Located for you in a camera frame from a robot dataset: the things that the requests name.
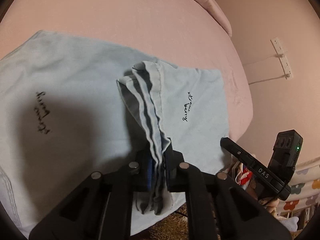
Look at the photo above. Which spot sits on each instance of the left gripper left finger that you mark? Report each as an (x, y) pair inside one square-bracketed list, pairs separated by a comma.
[(100, 207)]

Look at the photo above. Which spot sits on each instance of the person's right hand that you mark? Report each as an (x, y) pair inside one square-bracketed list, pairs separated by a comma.
[(270, 205)]

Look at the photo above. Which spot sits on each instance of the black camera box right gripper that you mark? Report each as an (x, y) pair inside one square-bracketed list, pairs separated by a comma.
[(286, 151)]

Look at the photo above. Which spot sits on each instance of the light blue strawberry pants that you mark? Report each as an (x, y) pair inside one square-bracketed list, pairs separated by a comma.
[(182, 107)]

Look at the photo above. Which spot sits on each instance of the brown fuzzy rug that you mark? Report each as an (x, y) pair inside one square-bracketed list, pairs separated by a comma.
[(175, 226)]

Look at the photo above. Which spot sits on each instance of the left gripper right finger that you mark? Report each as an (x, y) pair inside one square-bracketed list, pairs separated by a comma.
[(217, 207)]

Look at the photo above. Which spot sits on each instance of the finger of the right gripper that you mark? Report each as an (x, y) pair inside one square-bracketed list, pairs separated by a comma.
[(235, 150)]

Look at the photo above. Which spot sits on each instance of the floral pattern cloth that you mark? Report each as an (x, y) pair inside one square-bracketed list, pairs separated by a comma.
[(299, 208)]

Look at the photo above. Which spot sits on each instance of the pink bed sheet mattress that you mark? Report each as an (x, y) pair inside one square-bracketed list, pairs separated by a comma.
[(178, 31)]

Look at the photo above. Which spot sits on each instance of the white wall power strip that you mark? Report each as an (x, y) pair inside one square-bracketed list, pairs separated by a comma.
[(281, 55)]

